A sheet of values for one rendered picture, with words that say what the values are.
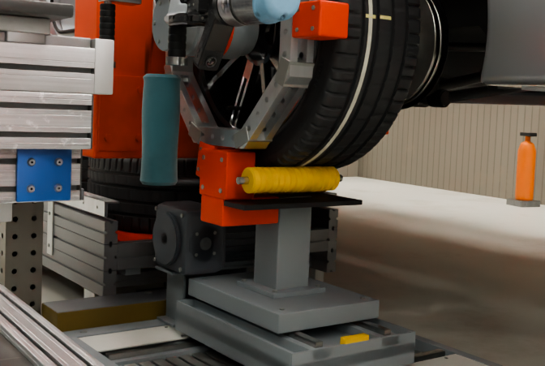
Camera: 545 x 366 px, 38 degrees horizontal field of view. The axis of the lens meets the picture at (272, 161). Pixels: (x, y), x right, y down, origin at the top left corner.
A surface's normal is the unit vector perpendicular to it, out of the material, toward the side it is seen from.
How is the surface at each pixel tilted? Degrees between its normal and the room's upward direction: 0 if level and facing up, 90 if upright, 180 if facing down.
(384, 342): 90
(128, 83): 90
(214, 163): 90
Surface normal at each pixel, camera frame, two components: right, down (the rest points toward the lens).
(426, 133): -0.83, 0.00
